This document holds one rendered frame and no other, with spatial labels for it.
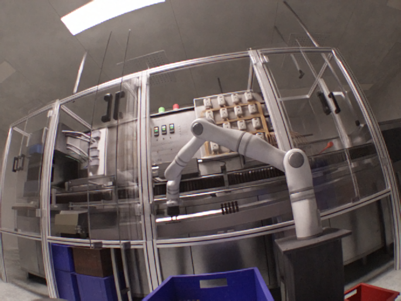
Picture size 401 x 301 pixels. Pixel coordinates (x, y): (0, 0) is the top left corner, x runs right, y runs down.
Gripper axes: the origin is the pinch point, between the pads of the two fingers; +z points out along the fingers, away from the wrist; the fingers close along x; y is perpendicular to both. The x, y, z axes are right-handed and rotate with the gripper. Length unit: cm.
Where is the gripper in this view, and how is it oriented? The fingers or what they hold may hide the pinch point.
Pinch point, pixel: (174, 222)
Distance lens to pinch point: 124.9
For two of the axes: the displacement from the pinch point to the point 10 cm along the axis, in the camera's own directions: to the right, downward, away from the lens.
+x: -9.5, 0.6, -3.1
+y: -3.0, -3.9, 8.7
